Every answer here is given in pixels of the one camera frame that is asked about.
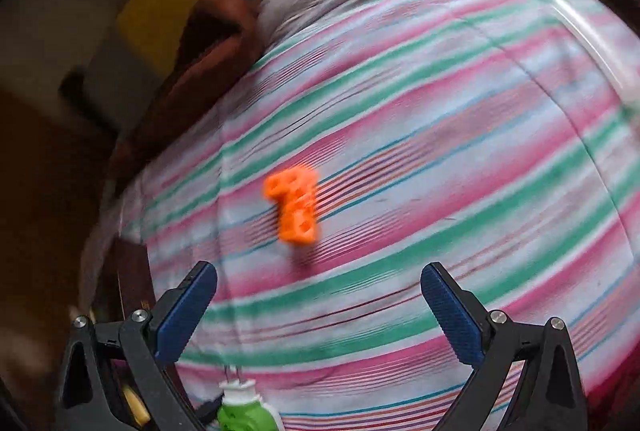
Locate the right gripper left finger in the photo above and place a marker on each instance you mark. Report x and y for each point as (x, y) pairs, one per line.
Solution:
(178, 312)

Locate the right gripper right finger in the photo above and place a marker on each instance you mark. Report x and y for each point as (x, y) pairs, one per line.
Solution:
(460, 315)

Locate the green and white toy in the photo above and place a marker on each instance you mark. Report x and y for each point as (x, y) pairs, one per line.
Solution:
(244, 409)

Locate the orange block toy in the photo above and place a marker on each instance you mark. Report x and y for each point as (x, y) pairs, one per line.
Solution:
(294, 190)

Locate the striped bed sheet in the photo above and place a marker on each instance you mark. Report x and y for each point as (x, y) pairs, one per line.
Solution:
(476, 133)

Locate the maroon blanket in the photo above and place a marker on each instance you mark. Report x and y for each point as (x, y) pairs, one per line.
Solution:
(218, 46)

